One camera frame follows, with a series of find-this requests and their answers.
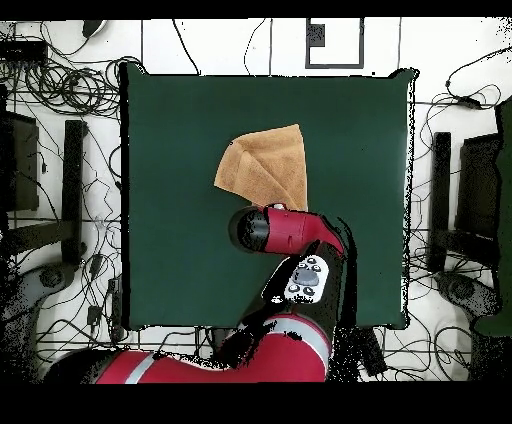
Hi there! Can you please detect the tan terry towel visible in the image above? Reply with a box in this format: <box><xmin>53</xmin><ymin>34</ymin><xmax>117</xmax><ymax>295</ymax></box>
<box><xmin>213</xmin><ymin>123</ymin><xmax>309</xmax><ymax>213</ymax></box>

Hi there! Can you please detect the flat black box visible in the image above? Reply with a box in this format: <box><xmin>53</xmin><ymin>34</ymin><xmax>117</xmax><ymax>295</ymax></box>
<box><xmin>0</xmin><ymin>38</ymin><xmax>49</xmax><ymax>63</ymax></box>

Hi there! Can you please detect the dark green table cloth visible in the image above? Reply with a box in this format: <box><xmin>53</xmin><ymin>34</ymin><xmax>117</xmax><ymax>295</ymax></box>
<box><xmin>119</xmin><ymin>61</ymin><xmax>419</xmax><ymax>331</ymax></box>

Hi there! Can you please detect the black power strip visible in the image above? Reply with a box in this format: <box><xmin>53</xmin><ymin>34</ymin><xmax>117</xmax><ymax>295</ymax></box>
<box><xmin>357</xmin><ymin>326</ymin><xmax>388</xmax><ymax>377</ymax></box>
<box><xmin>107</xmin><ymin>275</ymin><xmax>123</xmax><ymax>341</ymax></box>

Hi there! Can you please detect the black equipment box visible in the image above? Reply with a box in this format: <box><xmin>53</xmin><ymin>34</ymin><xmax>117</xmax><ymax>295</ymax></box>
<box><xmin>0</xmin><ymin>109</ymin><xmax>40</xmax><ymax>213</ymax></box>
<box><xmin>454</xmin><ymin>133</ymin><xmax>503</xmax><ymax>241</ymax></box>

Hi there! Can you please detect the grey office chair base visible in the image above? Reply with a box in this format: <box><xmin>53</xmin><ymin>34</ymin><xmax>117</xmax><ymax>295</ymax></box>
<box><xmin>0</xmin><ymin>261</ymin><xmax>79</xmax><ymax>384</ymax></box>
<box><xmin>435</xmin><ymin>269</ymin><xmax>503</xmax><ymax>321</ymax></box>

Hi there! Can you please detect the green hanging cloth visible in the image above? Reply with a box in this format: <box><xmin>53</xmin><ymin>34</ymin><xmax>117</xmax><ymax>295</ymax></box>
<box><xmin>473</xmin><ymin>97</ymin><xmax>512</xmax><ymax>337</ymax></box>

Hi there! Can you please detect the person's foot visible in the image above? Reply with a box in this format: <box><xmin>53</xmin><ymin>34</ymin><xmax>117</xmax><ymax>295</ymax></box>
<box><xmin>81</xmin><ymin>19</ymin><xmax>108</xmax><ymax>40</ymax></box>

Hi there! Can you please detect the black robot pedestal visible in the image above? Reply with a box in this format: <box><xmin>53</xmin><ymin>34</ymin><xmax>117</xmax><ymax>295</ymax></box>
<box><xmin>209</xmin><ymin>325</ymin><xmax>243</xmax><ymax>355</ymax></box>

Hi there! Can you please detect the black stand frame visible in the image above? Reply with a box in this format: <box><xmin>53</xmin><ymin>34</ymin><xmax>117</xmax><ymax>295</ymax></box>
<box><xmin>5</xmin><ymin>119</ymin><xmax>88</xmax><ymax>267</ymax></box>
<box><xmin>426</xmin><ymin>131</ymin><xmax>499</xmax><ymax>275</ymax></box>

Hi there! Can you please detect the coiled black cable bundle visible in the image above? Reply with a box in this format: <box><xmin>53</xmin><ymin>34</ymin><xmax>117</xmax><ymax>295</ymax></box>
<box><xmin>23</xmin><ymin>55</ymin><xmax>145</xmax><ymax>119</ymax></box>

